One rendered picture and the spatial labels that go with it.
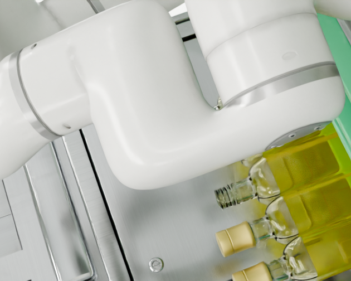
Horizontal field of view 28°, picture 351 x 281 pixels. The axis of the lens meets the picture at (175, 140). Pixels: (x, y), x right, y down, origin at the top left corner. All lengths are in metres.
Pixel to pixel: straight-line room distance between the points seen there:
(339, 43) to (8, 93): 0.45
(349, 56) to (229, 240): 0.27
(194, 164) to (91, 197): 0.55
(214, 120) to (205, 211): 0.53
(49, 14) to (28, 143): 0.20
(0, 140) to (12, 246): 0.53
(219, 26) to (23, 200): 0.66
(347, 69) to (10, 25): 0.40
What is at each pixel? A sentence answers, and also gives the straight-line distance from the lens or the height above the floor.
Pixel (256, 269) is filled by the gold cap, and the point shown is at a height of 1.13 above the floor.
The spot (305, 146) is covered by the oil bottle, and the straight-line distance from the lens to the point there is 0.94.
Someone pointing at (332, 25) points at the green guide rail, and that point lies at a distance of 0.90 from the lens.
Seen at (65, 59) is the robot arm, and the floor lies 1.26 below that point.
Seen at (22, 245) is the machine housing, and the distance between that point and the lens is 1.11.
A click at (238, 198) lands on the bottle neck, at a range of 0.93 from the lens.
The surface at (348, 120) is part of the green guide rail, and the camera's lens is 0.92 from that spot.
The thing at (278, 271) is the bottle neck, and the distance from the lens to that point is 0.90.
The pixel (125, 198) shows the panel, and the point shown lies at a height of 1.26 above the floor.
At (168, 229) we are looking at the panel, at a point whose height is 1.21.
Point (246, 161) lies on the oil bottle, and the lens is 0.95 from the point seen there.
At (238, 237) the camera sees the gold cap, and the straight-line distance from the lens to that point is 0.91.
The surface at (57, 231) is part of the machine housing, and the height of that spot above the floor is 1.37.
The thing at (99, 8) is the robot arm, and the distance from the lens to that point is 0.78.
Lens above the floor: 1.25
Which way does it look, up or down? 5 degrees down
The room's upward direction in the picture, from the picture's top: 110 degrees counter-clockwise
